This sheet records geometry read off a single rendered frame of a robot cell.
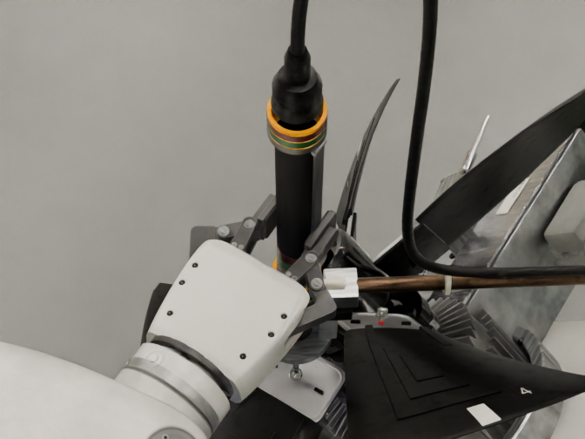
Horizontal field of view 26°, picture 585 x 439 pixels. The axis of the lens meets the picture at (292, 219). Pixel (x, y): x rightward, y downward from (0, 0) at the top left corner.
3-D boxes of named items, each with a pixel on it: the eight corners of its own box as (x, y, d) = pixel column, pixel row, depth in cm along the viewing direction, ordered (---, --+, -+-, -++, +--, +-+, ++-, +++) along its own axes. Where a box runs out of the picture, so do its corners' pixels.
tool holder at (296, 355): (351, 296, 123) (354, 246, 115) (355, 362, 120) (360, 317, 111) (258, 300, 123) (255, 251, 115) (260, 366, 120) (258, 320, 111)
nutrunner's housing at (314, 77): (314, 323, 125) (325, 26, 85) (317, 360, 123) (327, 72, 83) (275, 325, 125) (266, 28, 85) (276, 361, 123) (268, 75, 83)
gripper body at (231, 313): (133, 368, 101) (212, 263, 106) (239, 433, 98) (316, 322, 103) (122, 327, 95) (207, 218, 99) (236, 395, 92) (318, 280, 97)
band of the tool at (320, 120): (324, 107, 94) (325, 84, 91) (327, 156, 91) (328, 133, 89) (266, 109, 93) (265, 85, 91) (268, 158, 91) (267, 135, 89)
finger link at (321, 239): (285, 287, 102) (328, 226, 105) (319, 306, 101) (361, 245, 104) (285, 268, 100) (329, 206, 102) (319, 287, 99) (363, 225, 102)
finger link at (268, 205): (215, 247, 104) (259, 189, 107) (247, 266, 103) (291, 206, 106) (212, 227, 101) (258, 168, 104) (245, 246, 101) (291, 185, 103)
